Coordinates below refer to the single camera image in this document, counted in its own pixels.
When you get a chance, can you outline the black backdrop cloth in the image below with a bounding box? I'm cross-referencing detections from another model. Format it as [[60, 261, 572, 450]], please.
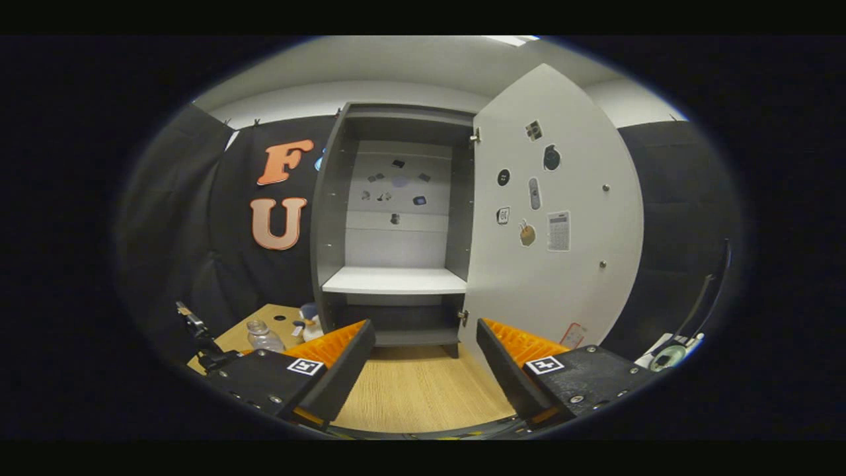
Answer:
[[116, 102, 748, 371]]

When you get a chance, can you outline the clear plastic bottle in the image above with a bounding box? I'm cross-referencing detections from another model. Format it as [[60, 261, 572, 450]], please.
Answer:
[[247, 319, 286, 353]]

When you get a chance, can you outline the white cabinet door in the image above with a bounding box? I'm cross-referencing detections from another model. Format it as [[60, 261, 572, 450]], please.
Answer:
[[457, 63, 645, 371]]

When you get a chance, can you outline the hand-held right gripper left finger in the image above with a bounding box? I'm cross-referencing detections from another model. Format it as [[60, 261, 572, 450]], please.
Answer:
[[205, 319, 377, 430]]

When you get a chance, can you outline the white cabinet shelf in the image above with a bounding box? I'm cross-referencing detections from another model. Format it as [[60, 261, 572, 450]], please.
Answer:
[[322, 266, 468, 296]]

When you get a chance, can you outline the round green tape roll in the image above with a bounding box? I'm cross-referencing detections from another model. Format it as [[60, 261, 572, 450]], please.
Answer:
[[650, 344, 688, 372]]

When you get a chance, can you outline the penguin plush toy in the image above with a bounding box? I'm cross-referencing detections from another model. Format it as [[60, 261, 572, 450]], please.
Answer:
[[293, 302, 326, 343]]

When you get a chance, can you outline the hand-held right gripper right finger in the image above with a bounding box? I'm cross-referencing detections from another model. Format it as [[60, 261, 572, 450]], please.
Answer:
[[476, 319, 662, 427]]

